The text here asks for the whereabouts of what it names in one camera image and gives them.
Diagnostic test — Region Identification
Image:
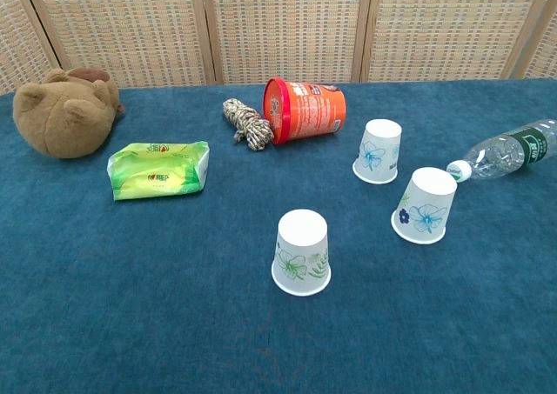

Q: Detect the woven wooden folding screen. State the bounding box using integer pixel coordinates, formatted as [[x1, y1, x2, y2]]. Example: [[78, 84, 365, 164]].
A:
[[0, 0, 557, 96]]

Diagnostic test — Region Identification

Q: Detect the clear plastic water bottle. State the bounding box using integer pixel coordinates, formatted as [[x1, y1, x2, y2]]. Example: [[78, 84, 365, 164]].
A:
[[446, 117, 557, 184]]

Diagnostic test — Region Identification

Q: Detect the green tissue pack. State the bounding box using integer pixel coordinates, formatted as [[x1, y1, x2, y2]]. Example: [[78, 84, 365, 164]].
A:
[[106, 140, 211, 202]]

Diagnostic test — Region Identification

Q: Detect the white blue-flower paper cup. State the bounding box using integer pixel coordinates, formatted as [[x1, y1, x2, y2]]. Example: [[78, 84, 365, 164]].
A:
[[352, 118, 403, 185], [390, 166, 459, 244]]

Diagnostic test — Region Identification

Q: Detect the white green-flower paper cup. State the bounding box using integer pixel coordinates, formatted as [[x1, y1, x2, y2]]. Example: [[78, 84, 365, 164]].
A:
[[271, 209, 332, 298]]

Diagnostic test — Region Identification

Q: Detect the blue table carpet cover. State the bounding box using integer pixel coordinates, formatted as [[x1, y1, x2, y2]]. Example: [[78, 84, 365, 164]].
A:
[[0, 78, 557, 394]]

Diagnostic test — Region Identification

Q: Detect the orange instant noodle tub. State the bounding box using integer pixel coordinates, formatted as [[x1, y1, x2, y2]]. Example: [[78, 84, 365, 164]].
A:
[[262, 77, 348, 146]]

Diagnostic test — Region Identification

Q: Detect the brown plush toy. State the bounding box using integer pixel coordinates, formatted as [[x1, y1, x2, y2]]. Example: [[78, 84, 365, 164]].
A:
[[11, 66, 126, 160]]

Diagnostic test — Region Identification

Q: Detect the braided rope bundle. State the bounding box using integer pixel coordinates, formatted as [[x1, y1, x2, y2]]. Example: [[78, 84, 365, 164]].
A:
[[222, 97, 275, 152]]

